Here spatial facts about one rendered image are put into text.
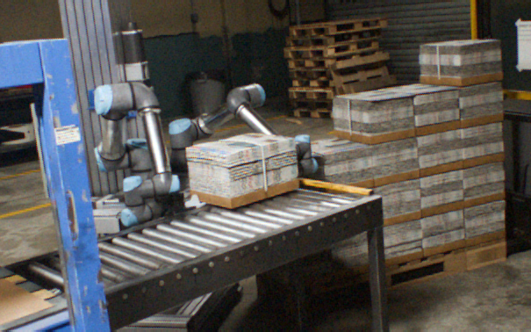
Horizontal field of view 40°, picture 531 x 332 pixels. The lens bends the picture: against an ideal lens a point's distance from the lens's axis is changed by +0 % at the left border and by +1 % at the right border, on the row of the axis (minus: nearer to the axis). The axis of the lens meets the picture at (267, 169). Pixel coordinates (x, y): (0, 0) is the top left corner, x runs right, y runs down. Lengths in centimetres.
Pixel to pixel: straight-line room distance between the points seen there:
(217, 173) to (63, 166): 119
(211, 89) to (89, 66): 717
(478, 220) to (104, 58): 228
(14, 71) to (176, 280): 89
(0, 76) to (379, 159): 250
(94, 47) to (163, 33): 750
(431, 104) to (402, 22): 789
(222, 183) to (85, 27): 109
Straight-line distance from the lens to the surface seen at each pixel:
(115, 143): 322
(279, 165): 307
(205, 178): 305
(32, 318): 217
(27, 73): 183
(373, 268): 305
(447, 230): 426
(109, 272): 243
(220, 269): 246
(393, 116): 393
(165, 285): 234
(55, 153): 187
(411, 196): 405
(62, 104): 186
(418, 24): 1174
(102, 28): 354
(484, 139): 431
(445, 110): 412
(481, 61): 425
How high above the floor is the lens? 158
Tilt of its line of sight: 12 degrees down
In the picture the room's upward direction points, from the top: 5 degrees counter-clockwise
